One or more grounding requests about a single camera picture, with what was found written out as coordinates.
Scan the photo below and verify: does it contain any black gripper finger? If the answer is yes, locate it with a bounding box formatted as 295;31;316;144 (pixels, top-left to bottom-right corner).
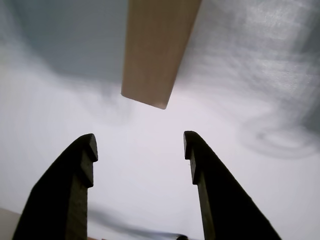
183;130;282;240
11;133;99;240

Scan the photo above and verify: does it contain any wooden Jenga block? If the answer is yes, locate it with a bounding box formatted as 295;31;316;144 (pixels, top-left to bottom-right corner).
120;0;203;110

